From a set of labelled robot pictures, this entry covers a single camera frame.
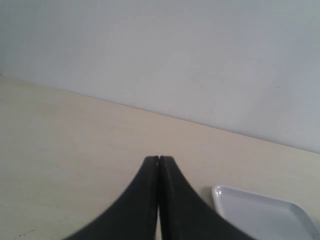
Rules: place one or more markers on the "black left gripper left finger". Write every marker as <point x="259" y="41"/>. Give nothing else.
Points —
<point x="133" y="216"/>

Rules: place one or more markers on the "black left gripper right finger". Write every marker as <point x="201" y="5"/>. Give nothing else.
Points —
<point x="183" y="213"/>

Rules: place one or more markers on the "white rectangular plastic tray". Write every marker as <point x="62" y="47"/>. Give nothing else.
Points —
<point x="263" y="217"/>

